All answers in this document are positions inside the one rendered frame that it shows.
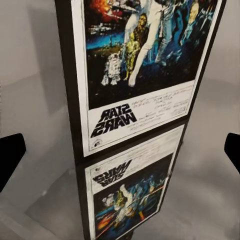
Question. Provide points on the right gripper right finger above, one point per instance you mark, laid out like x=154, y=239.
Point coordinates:
x=232, y=149

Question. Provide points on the poster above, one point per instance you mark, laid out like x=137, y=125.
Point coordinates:
x=131, y=67

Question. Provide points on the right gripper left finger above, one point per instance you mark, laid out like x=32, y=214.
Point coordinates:
x=12, y=149

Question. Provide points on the drop in sink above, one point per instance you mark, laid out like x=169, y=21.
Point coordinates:
x=15, y=225

